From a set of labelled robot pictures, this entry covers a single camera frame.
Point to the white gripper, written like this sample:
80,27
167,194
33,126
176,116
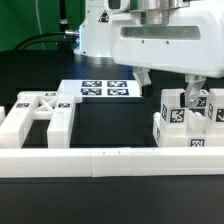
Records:
191,43

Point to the white chair seat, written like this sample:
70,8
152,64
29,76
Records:
188,129

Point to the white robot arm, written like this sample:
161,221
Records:
158,12

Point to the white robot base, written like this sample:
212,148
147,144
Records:
94,31

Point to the white tagged cube right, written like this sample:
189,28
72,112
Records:
202,99

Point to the white left fence stub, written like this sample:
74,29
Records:
2,114

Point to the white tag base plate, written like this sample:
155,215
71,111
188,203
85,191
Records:
100,88

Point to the white front fence wall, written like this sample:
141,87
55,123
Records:
110,162

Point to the white chair back frame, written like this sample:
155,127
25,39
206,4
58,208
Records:
57,108

